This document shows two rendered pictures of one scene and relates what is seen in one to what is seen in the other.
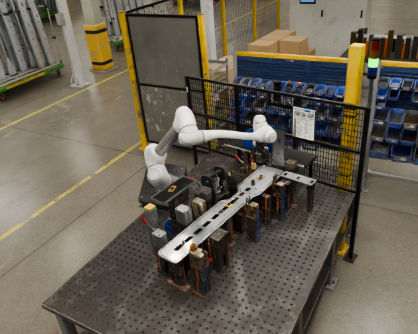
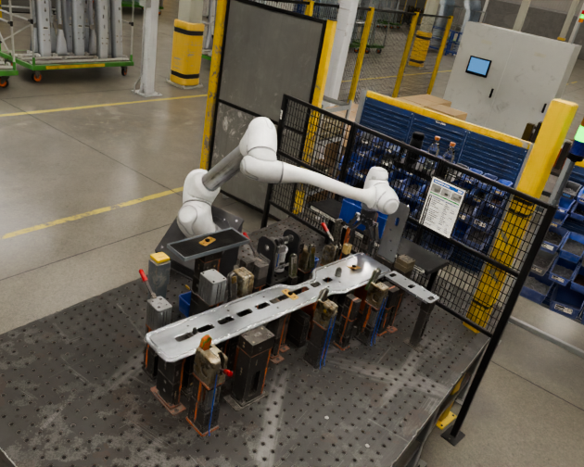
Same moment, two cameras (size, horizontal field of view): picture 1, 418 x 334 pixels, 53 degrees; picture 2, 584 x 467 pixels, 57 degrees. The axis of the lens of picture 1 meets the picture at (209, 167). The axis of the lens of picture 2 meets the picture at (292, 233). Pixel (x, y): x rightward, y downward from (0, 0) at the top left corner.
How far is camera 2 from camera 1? 0.75 m
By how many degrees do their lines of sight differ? 3
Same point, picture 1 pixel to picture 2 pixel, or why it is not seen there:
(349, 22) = (525, 115)
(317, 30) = (478, 113)
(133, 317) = (66, 435)
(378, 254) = (497, 444)
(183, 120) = (258, 137)
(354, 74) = (547, 147)
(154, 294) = (120, 404)
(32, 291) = not seen: outside the picture
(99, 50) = (185, 56)
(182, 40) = (297, 51)
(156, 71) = (247, 87)
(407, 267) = not seen: outside the picture
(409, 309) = not seen: outside the picture
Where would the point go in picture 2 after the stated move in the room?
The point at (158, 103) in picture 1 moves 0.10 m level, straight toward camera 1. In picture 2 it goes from (236, 134) to (235, 138)
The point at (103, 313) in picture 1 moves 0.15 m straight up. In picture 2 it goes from (20, 411) to (19, 381)
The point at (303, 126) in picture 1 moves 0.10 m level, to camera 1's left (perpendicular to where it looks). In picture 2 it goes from (439, 212) to (422, 208)
